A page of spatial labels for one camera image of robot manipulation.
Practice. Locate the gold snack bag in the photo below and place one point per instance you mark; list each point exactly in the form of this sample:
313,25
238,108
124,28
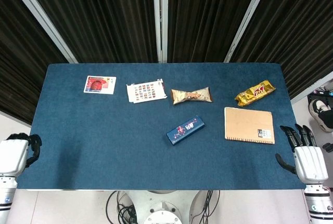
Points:
255,92

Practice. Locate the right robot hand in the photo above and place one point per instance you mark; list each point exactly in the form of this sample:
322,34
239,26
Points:
309,161

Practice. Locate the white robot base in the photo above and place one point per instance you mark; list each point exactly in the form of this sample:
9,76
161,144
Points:
161,208

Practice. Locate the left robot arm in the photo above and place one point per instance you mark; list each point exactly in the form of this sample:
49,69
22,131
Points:
5,195

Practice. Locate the white double frame post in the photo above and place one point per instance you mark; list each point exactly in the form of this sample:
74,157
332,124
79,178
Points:
158,18

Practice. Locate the red picture card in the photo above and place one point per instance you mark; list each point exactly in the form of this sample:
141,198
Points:
100,85

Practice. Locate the blue cardboard glasses box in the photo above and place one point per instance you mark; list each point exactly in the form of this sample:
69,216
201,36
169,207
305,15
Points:
186,130

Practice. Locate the dark pleated curtain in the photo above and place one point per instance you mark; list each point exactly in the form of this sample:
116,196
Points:
299,26
208,13
104,13
20,65

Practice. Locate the kraft spiral notebook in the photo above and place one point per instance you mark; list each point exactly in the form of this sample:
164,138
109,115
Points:
247,124

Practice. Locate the white sticker sheet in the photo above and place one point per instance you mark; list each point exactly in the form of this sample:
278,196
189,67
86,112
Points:
145,91

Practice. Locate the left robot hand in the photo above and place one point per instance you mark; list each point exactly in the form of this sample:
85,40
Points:
13,156

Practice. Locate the blue table cloth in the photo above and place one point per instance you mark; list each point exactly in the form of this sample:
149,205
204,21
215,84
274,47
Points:
104,143

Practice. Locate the black and white sneaker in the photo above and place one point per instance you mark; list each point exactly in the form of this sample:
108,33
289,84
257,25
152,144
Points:
321,112

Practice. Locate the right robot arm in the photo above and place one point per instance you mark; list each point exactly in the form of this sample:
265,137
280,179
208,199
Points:
318,203

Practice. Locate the brown snack wrapper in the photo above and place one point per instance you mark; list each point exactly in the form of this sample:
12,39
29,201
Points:
191,95

